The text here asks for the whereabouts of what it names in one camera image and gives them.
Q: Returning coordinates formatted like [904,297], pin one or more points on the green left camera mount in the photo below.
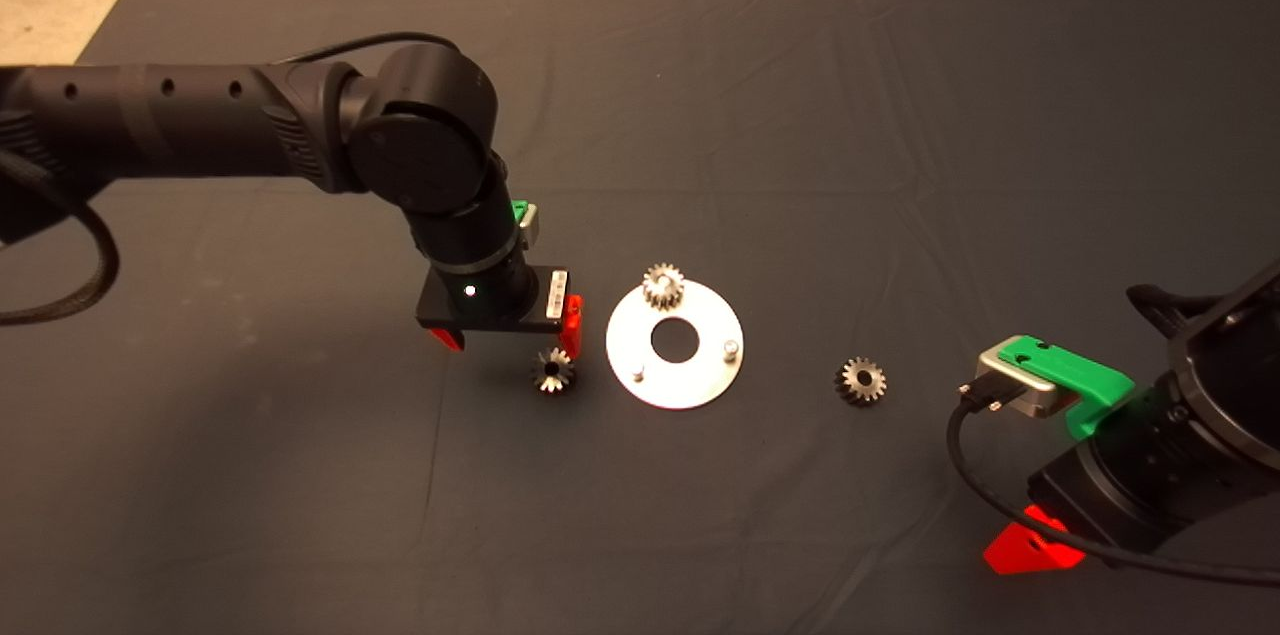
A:
[518,211]

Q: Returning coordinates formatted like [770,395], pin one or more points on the round metal carrier plate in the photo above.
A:
[630,345]

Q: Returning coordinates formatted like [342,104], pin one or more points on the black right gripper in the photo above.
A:
[1120,490]

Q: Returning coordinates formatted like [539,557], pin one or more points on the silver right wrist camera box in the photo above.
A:
[1030,400]

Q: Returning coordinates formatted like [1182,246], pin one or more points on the steel planetary gear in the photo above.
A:
[545,380]
[655,290]
[850,383]

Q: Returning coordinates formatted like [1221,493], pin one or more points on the green right camera mount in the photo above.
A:
[1075,377]

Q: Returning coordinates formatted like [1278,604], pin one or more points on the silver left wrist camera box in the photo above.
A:
[530,230]

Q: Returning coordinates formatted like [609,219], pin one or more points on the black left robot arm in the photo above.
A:
[250,125]

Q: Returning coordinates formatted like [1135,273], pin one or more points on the dark grey table cloth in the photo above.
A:
[850,115]

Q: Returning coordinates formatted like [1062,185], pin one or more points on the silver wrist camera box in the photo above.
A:
[1030,400]
[530,230]

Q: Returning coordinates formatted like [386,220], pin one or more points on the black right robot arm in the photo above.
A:
[1250,385]

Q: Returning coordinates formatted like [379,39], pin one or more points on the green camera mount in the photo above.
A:
[1075,377]
[518,211]

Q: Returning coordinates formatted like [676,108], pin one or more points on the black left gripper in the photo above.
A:
[490,305]

